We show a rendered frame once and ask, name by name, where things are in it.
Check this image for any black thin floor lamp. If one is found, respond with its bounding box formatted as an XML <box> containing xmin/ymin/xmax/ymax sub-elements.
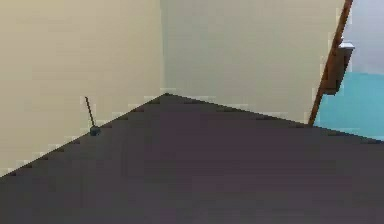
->
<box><xmin>84</xmin><ymin>96</ymin><xmax>102</xmax><ymax>137</ymax></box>

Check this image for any brown wooden room door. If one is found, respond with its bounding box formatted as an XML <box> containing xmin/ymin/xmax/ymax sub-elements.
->
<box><xmin>307</xmin><ymin>0</ymin><xmax>355</xmax><ymax>127</ymax></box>

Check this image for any brown wooden cabinet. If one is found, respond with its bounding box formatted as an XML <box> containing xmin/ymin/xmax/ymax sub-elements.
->
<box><xmin>321</xmin><ymin>41</ymin><xmax>356</xmax><ymax>96</ymax></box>

